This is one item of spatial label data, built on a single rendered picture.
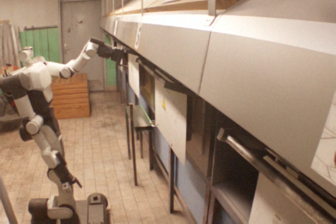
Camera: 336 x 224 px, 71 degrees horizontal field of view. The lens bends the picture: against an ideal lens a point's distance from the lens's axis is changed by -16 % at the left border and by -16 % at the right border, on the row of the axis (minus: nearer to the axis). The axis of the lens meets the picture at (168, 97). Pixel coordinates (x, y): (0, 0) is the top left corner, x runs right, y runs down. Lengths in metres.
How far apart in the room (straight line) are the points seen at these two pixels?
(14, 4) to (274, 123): 6.22
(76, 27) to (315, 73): 5.98
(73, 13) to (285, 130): 5.96
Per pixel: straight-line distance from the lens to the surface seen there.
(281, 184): 0.53
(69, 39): 6.21
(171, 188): 2.41
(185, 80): 0.71
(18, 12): 6.37
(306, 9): 0.44
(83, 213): 2.34
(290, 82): 0.38
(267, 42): 0.43
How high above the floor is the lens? 1.68
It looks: 17 degrees down
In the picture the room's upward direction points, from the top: straight up
